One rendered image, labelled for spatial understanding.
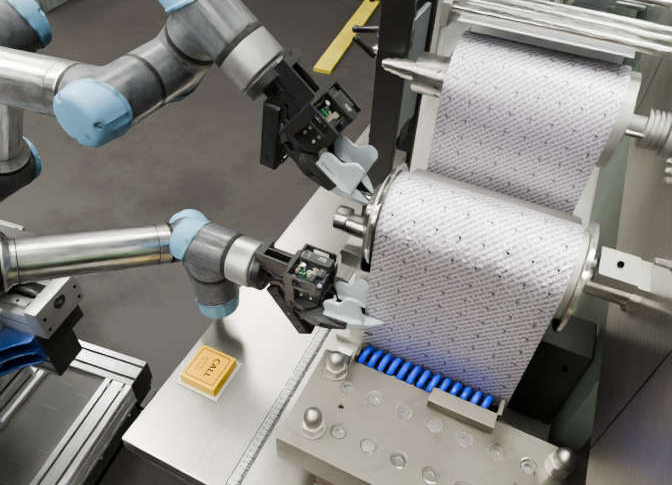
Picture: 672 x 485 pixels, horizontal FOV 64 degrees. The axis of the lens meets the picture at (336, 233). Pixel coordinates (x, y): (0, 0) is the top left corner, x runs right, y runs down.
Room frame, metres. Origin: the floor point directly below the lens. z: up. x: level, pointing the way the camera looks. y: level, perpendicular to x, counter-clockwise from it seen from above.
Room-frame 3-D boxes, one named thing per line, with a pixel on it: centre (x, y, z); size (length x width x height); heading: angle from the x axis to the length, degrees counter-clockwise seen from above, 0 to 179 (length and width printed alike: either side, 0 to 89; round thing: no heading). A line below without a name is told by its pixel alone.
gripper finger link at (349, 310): (0.49, -0.03, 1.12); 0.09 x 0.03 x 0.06; 66
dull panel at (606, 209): (1.41, -0.81, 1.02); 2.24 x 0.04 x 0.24; 157
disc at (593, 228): (0.46, -0.30, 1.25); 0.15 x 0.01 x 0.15; 157
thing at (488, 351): (0.45, -0.16, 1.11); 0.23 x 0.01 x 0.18; 67
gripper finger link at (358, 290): (0.52, -0.04, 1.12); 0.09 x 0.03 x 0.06; 68
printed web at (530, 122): (0.63, -0.23, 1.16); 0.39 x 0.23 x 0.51; 157
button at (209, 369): (0.50, 0.21, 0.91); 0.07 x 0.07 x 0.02; 67
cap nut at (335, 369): (0.44, -0.01, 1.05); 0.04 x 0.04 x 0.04
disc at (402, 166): (0.56, -0.07, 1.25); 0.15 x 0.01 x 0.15; 157
